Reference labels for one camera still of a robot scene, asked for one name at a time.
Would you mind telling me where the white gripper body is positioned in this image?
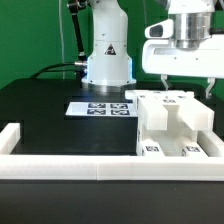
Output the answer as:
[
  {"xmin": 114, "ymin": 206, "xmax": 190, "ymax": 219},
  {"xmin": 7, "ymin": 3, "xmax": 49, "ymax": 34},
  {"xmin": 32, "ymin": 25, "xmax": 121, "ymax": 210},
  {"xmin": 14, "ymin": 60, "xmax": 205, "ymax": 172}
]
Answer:
[{"xmin": 142, "ymin": 19, "xmax": 224, "ymax": 79}]

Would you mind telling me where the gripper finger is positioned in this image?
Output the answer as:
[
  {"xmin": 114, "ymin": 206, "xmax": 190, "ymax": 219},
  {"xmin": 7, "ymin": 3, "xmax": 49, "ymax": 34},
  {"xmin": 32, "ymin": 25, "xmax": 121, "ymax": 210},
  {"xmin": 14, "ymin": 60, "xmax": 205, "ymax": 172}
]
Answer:
[
  {"xmin": 160, "ymin": 74, "xmax": 170, "ymax": 91},
  {"xmin": 205, "ymin": 78, "xmax": 216, "ymax": 99}
]

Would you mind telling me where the white chair back frame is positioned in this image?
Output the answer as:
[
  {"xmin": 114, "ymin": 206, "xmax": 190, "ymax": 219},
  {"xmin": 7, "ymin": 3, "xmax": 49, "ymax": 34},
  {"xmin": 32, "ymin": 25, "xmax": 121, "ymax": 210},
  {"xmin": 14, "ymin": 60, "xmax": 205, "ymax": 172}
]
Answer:
[{"xmin": 125, "ymin": 90, "xmax": 214, "ymax": 131}]

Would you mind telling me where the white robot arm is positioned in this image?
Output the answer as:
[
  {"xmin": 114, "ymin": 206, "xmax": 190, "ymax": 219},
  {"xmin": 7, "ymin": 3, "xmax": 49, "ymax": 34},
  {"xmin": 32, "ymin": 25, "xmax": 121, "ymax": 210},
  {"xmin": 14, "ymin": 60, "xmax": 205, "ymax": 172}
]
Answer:
[{"xmin": 82, "ymin": 0, "xmax": 224, "ymax": 91}]

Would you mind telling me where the white marker sheet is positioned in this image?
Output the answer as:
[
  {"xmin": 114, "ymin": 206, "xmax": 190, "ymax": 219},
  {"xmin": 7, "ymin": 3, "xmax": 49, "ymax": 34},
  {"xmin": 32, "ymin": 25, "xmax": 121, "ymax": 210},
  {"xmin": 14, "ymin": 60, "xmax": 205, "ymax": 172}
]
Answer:
[{"xmin": 65, "ymin": 102, "xmax": 137, "ymax": 117}]

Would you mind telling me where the black cable bundle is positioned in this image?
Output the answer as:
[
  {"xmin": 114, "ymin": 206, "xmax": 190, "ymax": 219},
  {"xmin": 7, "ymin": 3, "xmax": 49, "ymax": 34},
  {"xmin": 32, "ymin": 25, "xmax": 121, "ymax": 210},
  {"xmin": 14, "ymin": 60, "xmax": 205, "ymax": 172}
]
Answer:
[{"xmin": 29, "ymin": 61, "xmax": 88, "ymax": 80}]

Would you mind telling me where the white U-shaped obstacle frame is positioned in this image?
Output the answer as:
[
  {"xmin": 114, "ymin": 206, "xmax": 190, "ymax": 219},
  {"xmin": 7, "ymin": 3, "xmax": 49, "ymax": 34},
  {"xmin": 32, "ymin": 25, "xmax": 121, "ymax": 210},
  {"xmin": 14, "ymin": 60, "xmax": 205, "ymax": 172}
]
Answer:
[{"xmin": 0, "ymin": 123, "xmax": 224, "ymax": 181}]

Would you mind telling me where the white hanging cable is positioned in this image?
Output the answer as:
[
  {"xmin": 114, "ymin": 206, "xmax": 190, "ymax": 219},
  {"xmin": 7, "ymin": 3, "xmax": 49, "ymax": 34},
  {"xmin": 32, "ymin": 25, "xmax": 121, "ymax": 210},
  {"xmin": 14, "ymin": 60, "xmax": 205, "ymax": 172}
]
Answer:
[{"xmin": 58, "ymin": 0, "xmax": 66, "ymax": 80}]

